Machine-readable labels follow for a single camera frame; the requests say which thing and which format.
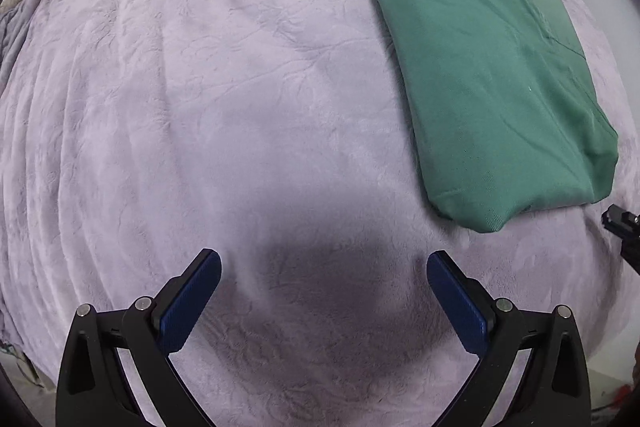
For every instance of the lilac plush blanket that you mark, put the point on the lilac plush blanket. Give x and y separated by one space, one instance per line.
225 107

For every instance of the green sweatshirt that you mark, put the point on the green sweatshirt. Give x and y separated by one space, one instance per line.
480 67

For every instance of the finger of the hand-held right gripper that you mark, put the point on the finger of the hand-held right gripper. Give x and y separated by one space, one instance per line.
622 224

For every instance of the grey cloth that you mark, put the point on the grey cloth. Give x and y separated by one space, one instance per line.
12 39

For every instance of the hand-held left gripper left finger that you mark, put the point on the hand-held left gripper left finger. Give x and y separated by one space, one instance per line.
192 302

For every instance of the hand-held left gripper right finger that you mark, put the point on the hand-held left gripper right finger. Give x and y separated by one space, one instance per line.
457 302

